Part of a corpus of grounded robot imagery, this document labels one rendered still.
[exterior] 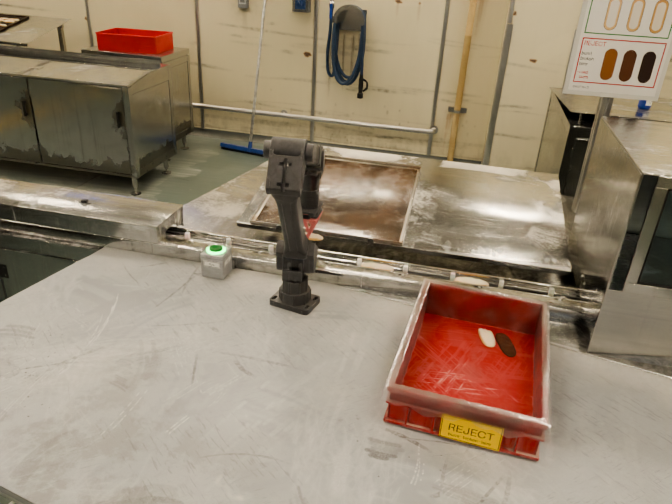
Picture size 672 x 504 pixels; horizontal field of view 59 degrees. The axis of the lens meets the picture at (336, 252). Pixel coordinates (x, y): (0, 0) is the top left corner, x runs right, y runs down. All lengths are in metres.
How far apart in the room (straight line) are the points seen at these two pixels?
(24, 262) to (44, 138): 2.66
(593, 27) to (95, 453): 1.98
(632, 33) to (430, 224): 0.96
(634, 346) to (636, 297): 0.14
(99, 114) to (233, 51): 1.71
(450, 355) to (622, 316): 0.43
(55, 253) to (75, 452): 0.98
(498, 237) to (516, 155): 3.27
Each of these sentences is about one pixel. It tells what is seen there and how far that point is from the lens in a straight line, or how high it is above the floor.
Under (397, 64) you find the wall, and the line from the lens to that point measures 5.36.
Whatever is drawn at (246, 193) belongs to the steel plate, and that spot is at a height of 0.82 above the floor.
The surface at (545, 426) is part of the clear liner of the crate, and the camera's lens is 1.22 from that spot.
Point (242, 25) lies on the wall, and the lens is 5.67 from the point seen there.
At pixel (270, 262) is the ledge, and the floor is 0.86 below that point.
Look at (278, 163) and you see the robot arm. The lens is 1.28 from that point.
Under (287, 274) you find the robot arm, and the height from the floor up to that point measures 0.92.
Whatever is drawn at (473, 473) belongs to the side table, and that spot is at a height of 0.82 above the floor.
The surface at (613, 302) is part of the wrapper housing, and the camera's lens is 1.57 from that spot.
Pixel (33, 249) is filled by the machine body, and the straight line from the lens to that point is 2.17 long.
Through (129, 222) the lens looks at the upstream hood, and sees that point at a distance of 1.92.
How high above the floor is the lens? 1.70
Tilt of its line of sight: 27 degrees down
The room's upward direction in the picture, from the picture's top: 3 degrees clockwise
